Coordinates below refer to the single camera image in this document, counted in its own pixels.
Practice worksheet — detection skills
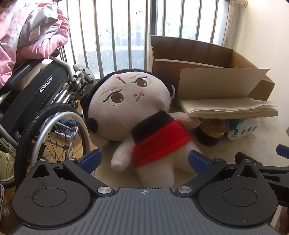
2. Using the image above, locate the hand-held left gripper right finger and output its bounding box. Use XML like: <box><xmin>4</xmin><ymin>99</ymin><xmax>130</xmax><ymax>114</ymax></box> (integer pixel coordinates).
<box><xmin>175</xmin><ymin>149</ymin><xmax>263</xmax><ymax>197</ymax></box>

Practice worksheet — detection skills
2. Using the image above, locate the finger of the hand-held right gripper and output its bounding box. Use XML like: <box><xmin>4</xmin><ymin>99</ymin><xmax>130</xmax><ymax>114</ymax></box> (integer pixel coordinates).
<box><xmin>276</xmin><ymin>144</ymin><xmax>289</xmax><ymax>159</ymax></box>
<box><xmin>235</xmin><ymin>152</ymin><xmax>289</xmax><ymax>206</ymax></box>

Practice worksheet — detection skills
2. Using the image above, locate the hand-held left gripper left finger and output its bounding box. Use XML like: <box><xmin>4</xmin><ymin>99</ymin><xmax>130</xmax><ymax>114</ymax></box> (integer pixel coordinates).
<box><xmin>29</xmin><ymin>149</ymin><xmax>115</xmax><ymax>199</ymax></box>

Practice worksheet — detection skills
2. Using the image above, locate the black jar with gold lid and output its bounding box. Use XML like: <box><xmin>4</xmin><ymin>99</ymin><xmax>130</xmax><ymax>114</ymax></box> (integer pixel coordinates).
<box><xmin>195</xmin><ymin>118</ymin><xmax>228</xmax><ymax>147</ymax></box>

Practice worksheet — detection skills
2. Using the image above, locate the plush doll with red top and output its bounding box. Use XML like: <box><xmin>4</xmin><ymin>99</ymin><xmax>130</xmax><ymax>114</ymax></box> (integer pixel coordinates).
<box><xmin>80</xmin><ymin>68</ymin><xmax>201</xmax><ymax>188</ymax></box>

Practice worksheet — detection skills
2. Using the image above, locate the brown cardboard box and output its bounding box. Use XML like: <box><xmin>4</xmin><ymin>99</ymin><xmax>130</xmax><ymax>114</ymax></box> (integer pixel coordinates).
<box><xmin>149</xmin><ymin>35</ymin><xmax>276</xmax><ymax>102</ymax></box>

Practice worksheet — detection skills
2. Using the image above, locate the blue white printed bag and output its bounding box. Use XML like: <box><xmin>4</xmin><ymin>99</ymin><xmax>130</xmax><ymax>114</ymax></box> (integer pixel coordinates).
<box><xmin>54</xmin><ymin>120</ymin><xmax>79</xmax><ymax>139</ymax></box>

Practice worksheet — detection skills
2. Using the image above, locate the white tissue packet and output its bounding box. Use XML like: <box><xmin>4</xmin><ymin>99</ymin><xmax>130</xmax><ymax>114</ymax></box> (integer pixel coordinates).
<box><xmin>226</xmin><ymin>117</ymin><xmax>261</xmax><ymax>140</ymax></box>

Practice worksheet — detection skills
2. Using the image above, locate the open beige notebook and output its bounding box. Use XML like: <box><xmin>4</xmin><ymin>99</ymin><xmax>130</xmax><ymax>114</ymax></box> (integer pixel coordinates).
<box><xmin>177</xmin><ymin>68</ymin><xmax>279</xmax><ymax>120</ymax></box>

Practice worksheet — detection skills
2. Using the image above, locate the grey folded wheelchair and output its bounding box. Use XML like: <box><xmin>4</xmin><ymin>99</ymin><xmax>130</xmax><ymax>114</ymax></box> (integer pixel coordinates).
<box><xmin>0</xmin><ymin>48</ymin><xmax>97</xmax><ymax>190</ymax></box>

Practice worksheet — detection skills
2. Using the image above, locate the pink patterned blanket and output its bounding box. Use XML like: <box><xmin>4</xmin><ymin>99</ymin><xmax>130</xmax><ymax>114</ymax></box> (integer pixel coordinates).
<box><xmin>0</xmin><ymin>0</ymin><xmax>70</xmax><ymax>88</ymax></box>

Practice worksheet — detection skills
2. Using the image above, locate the metal window railing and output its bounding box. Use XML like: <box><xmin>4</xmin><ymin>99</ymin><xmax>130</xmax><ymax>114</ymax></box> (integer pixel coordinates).
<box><xmin>57</xmin><ymin>0</ymin><xmax>235</xmax><ymax>80</ymax></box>

